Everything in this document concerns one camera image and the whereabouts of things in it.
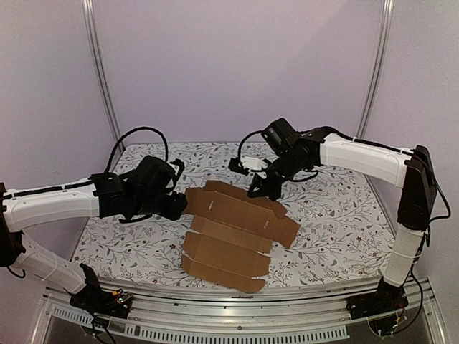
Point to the left aluminium corner post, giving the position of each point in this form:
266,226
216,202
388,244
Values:
97,58

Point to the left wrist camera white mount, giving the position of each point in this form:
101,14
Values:
178,167

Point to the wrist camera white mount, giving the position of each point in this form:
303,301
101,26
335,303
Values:
246,165
178,167

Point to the floral patterned table mat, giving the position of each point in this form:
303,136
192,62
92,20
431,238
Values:
343,232

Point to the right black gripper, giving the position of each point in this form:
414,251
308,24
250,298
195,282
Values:
267,178

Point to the aluminium corner post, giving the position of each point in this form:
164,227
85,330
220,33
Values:
381,50
97,58

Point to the aluminium front rail frame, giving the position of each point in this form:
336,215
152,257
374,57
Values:
309,314

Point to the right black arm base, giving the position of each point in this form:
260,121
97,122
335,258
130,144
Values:
386,298

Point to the brown cardboard box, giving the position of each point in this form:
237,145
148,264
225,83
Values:
232,235

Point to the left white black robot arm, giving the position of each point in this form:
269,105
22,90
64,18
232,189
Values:
137,195

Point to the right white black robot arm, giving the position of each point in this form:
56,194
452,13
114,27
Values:
408,169

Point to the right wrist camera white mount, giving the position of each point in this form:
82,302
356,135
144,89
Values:
246,165

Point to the right aluminium corner post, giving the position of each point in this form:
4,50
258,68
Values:
381,50

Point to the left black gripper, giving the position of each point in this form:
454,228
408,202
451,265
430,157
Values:
175,211

